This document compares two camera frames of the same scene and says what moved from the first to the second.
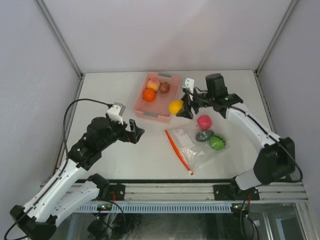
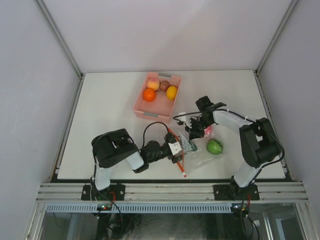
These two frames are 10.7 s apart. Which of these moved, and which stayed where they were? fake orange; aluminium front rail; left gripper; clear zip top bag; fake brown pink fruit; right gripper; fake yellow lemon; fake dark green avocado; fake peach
Moved: clear zip top bag; fake yellow lemon; right gripper; left gripper; fake dark green avocado
Stayed: aluminium front rail; fake peach; fake orange; fake brown pink fruit
